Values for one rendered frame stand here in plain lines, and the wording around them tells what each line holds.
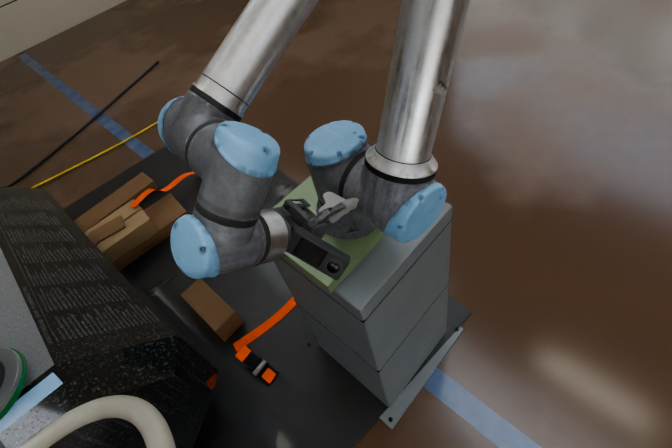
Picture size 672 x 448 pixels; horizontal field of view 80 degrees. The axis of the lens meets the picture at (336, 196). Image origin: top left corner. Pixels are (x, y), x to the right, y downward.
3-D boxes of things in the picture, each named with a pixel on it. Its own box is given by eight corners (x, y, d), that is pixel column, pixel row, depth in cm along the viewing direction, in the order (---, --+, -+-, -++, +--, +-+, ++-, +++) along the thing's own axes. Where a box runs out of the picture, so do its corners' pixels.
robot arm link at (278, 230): (279, 233, 61) (254, 280, 65) (300, 230, 65) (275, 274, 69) (245, 199, 65) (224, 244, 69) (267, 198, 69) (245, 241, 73)
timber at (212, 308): (244, 322, 191) (235, 311, 182) (225, 342, 186) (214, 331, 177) (209, 289, 207) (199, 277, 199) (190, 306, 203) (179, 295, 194)
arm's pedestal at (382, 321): (373, 269, 199) (346, 138, 137) (463, 329, 172) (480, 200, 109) (303, 347, 179) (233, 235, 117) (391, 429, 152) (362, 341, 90)
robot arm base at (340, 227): (345, 178, 120) (340, 153, 113) (398, 202, 110) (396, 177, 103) (303, 220, 112) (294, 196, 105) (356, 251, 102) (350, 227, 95)
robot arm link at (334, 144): (346, 158, 111) (334, 106, 98) (392, 186, 101) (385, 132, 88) (304, 190, 106) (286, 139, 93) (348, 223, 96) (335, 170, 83)
